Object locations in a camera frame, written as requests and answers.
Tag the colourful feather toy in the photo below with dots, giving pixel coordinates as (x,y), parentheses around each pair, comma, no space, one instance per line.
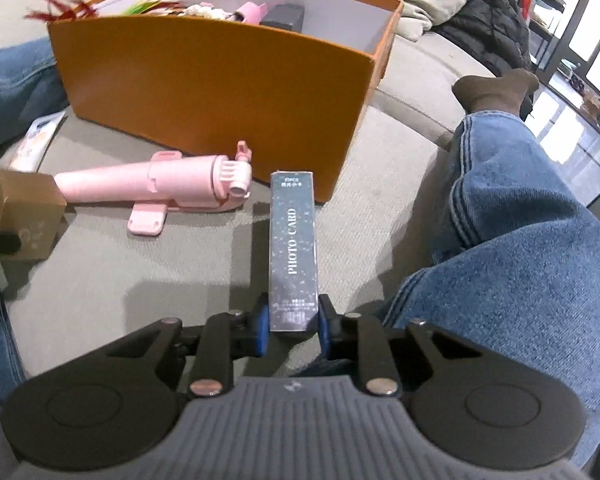
(73,10)

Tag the small brown cardboard box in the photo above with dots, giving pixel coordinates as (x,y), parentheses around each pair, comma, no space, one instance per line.
(32,206)

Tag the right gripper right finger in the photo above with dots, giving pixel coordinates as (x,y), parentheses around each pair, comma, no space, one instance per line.
(362,341)

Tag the leg jeans brown sock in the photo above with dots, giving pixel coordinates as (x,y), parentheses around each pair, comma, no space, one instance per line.
(30,88)
(515,257)

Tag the black jacket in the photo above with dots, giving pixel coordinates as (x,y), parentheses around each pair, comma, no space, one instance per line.
(493,32)

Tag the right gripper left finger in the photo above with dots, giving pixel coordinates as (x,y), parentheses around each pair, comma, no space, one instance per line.
(225,338)

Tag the left leg jeans brown sock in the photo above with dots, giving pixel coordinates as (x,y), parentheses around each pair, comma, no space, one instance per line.
(30,88)

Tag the orange cardboard box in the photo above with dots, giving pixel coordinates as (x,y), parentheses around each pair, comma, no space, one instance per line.
(201,86)

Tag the pink selfie stick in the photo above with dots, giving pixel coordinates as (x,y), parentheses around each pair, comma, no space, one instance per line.
(169,181)

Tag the dark photo card box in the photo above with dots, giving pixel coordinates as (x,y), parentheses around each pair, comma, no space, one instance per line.
(292,264)

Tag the right leg jeans brown sock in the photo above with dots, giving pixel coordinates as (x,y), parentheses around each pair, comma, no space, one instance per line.
(515,257)

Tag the dark box in bin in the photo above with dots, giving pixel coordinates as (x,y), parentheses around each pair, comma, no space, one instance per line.
(285,16)

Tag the white blue printed card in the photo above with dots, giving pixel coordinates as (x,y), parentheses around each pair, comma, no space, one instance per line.
(32,148)

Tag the white pink crochet bunny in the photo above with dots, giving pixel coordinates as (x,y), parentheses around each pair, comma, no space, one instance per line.
(206,10)

